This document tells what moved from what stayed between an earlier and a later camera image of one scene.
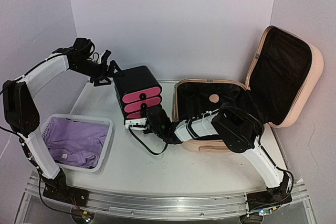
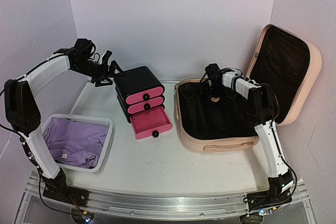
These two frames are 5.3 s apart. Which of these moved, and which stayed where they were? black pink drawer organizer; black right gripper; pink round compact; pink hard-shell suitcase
Moved: black right gripper
Stayed: pink hard-shell suitcase; pink round compact; black pink drawer organizer
